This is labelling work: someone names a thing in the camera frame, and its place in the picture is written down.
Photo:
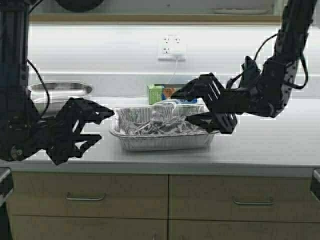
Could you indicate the lower right wooden drawer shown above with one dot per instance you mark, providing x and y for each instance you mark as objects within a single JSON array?
[{"x": 209, "y": 197}]

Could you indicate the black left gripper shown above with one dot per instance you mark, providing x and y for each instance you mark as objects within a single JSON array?
[{"x": 25, "y": 134}]

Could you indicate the blue green Ziploc box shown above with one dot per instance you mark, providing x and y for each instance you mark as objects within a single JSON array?
[{"x": 160, "y": 92}]

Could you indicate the cabinet door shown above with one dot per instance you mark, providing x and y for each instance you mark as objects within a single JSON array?
[
  {"x": 82, "y": 228},
  {"x": 241, "y": 230}
]

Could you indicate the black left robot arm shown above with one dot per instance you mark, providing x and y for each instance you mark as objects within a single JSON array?
[{"x": 14, "y": 63}]

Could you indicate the wooden cabinet shelf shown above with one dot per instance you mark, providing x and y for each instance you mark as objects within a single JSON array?
[{"x": 154, "y": 18}]

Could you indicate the stainless steel bowl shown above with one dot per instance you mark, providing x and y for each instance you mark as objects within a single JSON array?
[{"x": 59, "y": 93}]

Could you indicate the black pan in cabinet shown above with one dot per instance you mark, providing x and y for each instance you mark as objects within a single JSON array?
[{"x": 79, "y": 6}]

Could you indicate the wooden drawer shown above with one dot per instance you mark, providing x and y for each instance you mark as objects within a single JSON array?
[
  {"x": 57, "y": 194},
  {"x": 209, "y": 197}
]

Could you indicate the lower right cabinet door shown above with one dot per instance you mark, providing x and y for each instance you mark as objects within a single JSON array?
[{"x": 241, "y": 230}]

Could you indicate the white wall outlet plate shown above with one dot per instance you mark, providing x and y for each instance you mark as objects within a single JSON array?
[{"x": 169, "y": 44}]

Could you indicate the right drawer metal handle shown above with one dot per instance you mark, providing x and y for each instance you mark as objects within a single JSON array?
[{"x": 254, "y": 202}]

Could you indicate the lower left cabinet door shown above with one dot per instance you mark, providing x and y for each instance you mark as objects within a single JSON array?
[{"x": 82, "y": 228}]

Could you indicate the drawer metal handle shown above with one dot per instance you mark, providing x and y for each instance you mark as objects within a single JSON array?
[
  {"x": 84, "y": 197},
  {"x": 254, "y": 202}
]

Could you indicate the aluminium foil tray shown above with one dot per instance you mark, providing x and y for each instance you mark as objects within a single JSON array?
[{"x": 159, "y": 127}]

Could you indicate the lower left wooden drawer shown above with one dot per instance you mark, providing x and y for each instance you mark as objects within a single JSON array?
[{"x": 57, "y": 194}]

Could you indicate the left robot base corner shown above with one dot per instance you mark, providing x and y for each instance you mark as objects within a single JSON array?
[{"x": 6, "y": 184}]

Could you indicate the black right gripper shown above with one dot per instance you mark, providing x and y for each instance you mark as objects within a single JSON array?
[{"x": 242, "y": 94}]

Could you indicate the white plug adapter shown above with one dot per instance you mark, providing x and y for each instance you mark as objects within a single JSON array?
[{"x": 178, "y": 56}]

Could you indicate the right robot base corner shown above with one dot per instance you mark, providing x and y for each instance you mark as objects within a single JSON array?
[{"x": 315, "y": 183}]

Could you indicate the left drawer metal handle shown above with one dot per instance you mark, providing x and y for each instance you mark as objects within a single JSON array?
[{"x": 84, "y": 197}]

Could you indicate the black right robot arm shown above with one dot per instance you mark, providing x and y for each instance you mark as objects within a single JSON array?
[{"x": 286, "y": 69}]

